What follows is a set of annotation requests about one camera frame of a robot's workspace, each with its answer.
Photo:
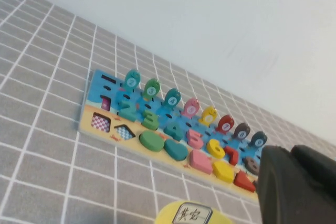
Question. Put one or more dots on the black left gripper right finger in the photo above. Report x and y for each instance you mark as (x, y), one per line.
(315, 158)

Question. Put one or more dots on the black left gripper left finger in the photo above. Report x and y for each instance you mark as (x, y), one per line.
(294, 190)

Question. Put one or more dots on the teal wooden number two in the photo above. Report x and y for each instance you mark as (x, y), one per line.
(126, 109)

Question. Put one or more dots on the slate fish piece numbered nine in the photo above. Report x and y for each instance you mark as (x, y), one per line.
(258, 140)

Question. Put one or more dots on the brown fish piece numbered eight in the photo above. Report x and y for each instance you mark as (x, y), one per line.
(241, 132)

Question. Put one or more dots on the red fish piece numbered seven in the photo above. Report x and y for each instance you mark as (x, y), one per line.
(225, 125)

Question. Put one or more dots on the yellow fish piece numbered six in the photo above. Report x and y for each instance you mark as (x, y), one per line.
(208, 116)

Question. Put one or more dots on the pink fish piece numbered five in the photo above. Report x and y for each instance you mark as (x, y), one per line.
(191, 108)

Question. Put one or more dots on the yellow plastic bowl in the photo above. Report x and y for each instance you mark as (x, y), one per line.
(165, 216)

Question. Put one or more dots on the teal fish piece numbered four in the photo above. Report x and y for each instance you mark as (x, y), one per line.
(172, 100)

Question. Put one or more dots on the green fish piece numbered three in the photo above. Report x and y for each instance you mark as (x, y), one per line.
(152, 90)

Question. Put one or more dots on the teal fish piece numbered two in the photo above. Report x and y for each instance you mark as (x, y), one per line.
(132, 81)

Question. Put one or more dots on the wooden number puzzle board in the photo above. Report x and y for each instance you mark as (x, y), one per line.
(89, 123)

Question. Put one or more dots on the brown wooden number eight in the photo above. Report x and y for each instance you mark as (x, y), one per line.
(251, 165)

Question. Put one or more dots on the red wooden triangle block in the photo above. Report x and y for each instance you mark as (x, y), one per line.
(242, 181)

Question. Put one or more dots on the red wooden number seven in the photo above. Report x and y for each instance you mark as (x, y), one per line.
(232, 157)

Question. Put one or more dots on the yellow wooden pentagon block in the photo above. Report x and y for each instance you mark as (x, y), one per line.
(223, 172)

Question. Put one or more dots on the yellow wooden number six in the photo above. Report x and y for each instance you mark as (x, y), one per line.
(214, 151)

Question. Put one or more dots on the pink wooden trapezoid block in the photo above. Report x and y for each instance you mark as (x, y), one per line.
(200, 162)

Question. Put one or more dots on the pink wooden number five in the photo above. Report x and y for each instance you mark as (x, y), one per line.
(195, 138)

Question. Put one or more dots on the teal wooden heart block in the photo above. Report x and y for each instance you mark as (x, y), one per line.
(176, 150)

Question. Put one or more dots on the teal wooden number four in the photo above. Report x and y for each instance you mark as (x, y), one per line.
(174, 130)

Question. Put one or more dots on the green wooden circle block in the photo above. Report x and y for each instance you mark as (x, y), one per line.
(151, 141)

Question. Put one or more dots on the green wooden number three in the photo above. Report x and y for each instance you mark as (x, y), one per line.
(151, 123)

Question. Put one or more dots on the grey checked tablecloth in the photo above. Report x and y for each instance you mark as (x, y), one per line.
(39, 129)

